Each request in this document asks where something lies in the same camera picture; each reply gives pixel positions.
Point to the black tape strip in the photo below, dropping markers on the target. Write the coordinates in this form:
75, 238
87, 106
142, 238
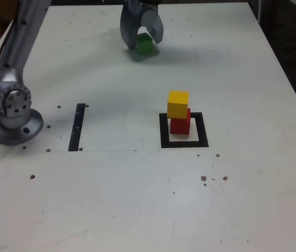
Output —
76, 126

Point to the black tape square outline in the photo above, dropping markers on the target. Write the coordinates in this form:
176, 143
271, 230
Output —
163, 136

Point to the yellow cube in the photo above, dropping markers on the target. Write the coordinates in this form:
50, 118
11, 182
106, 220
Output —
178, 105

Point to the green cube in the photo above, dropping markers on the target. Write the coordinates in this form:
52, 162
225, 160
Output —
145, 46

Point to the red cube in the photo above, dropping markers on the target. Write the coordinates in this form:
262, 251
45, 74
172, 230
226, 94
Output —
179, 127

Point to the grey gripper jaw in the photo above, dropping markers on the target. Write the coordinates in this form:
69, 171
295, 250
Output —
157, 29
129, 29

